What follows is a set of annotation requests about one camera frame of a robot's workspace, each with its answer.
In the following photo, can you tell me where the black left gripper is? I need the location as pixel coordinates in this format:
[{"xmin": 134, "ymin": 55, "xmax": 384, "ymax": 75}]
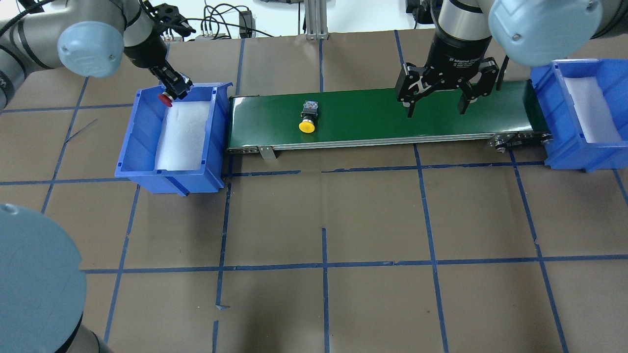
[{"xmin": 150, "ymin": 65, "xmax": 193, "ymax": 100}]

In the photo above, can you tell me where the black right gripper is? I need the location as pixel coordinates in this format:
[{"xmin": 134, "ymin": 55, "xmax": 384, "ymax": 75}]
[{"xmin": 394, "ymin": 34, "xmax": 500, "ymax": 119}]

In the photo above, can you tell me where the red push button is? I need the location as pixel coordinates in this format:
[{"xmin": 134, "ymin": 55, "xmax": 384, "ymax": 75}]
[{"xmin": 157, "ymin": 92, "xmax": 174, "ymax": 108}]

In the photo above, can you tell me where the yellow push button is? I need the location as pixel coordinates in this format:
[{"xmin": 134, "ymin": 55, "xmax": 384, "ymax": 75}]
[{"xmin": 298, "ymin": 101, "xmax": 319, "ymax": 133}]

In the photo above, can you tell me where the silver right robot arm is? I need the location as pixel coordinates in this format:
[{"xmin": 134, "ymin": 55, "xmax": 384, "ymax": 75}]
[{"xmin": 395, "ymin": 0, "xmax": 628, "ymax": 118}]

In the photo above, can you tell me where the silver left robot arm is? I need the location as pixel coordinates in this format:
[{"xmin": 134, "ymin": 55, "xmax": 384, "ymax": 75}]
[{"xmin": 0, "ymin": 0, "xmax": 195, "ymax": 109}]

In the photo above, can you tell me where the white foam pad left bin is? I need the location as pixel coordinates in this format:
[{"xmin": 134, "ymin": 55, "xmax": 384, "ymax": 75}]
[{"xmin": 155, "ymin": 102, "xmax": 210, "ymax": 171}]

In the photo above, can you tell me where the white foam pad bin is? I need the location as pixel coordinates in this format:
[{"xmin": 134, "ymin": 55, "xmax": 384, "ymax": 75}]
[
  {"xmin": 564, "ymin": 76, "xmax": 622, "ymax": 144},
  {"xmin": 155, "ymin": 102, "xmax": 210, "ymax": 171}
]

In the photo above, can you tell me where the blue left storage bin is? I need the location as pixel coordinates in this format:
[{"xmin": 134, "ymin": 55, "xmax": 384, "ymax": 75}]
[{"xmin": 114, "ymin": 82, "xmax": 232, "ymax": 196}]

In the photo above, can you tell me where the blue storage bin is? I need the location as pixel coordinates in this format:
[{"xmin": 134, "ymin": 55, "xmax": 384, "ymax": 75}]
[
  {"xmin": 531, "ymin": 58, "xmax": 628, "ymax": 172},
  {"xmin": 114, "ymin": 82, "xmax": 232, "ymax": 196}
]

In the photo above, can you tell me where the green conveyor belt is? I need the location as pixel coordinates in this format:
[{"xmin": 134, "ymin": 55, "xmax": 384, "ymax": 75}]
[{"xmin": 227, "ymin": 81, "xmax": 552, "ymax": 154}]

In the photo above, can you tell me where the blue right storage bin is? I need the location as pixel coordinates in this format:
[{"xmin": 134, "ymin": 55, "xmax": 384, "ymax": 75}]
[{"xmin": 531, "ymin": 58, "xmax": 628, "ymax": 172}]

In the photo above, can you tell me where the white foam pad right bin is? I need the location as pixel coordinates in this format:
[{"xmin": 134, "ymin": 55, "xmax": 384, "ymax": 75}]
[{"xmin": 564, "ymin": 76, "xmax": 622, "ymax": 144}]

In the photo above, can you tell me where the aluminium frame post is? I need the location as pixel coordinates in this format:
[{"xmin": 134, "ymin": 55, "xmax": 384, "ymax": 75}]
[{"xmin": 304, "ymin": 0, "xmax": 328, "ymax": 41}]

